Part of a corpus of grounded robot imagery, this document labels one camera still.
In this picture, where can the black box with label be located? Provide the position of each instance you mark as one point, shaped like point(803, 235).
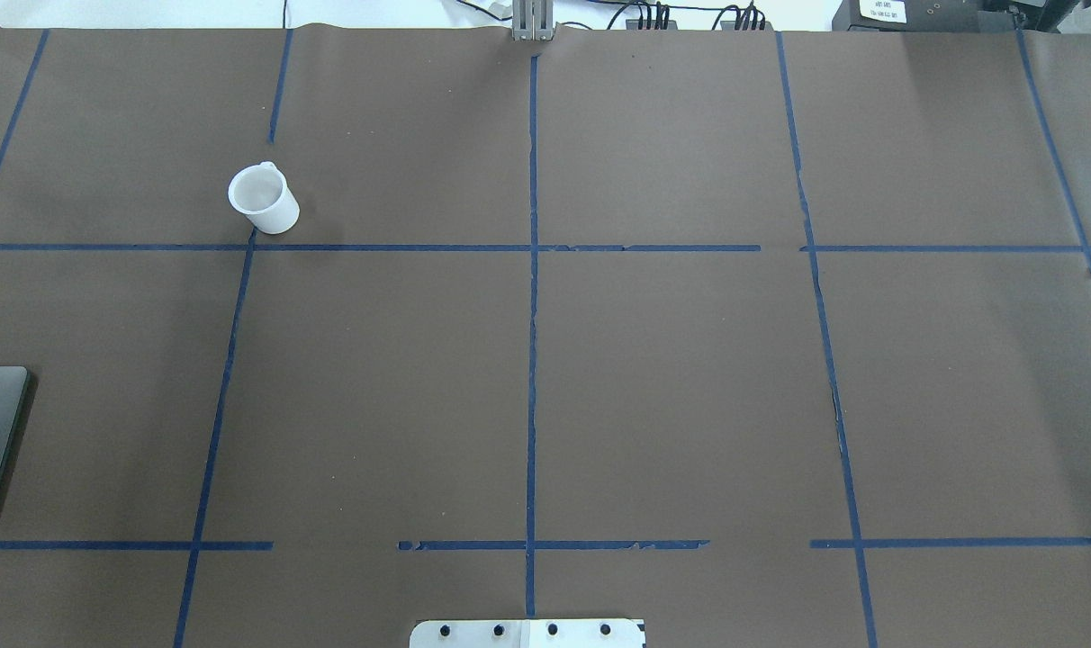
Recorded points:
point(920, 16)

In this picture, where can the white plastic cup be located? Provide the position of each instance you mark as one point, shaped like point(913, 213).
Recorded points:
point(262, 194)

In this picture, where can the grey aluminium camera post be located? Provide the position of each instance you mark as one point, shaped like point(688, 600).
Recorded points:
point(533, 20)

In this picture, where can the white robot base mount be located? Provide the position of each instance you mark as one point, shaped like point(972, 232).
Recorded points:
point(564, 632)

